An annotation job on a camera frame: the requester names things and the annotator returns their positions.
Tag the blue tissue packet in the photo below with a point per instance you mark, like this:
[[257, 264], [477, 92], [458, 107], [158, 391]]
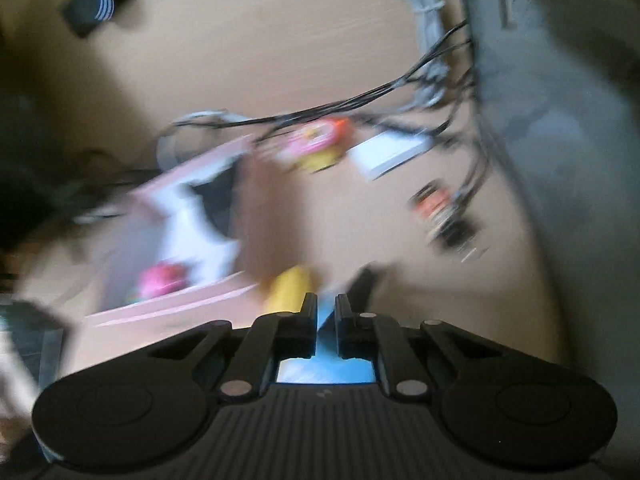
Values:
[[325, 372]]

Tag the black keyboard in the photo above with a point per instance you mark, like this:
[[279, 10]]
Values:
[[30, 340]]

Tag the yellow toy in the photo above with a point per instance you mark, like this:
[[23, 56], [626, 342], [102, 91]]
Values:
[[290, 287]]

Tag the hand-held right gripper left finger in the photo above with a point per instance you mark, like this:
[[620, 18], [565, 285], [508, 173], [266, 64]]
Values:
[[309, 320]]

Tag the magenta rubber toy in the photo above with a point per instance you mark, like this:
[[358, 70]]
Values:
[[160, 280]]

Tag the pink cardboard box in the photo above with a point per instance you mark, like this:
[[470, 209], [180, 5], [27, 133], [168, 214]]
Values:
[[165, 310]]

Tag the computer case with glass panel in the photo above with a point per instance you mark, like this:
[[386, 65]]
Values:
[[565, 135]]

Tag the wooden desktop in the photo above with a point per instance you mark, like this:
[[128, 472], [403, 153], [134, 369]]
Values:
[[275, 50]]

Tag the small doll figurine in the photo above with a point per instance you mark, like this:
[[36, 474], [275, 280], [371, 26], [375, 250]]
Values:
[[432, 202]]

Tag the white socket box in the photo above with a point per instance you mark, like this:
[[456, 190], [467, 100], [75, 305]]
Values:
[[390, 155]]

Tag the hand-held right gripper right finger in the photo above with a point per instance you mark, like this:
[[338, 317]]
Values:
[[344, 320]]

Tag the black plush toy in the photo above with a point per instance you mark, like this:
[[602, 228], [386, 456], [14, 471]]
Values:
[[217, 200]]

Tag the round pink toy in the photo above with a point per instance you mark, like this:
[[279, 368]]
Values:
[[310, 142]]

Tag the black monitor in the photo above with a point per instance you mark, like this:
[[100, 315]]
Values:
[[25, 185]]

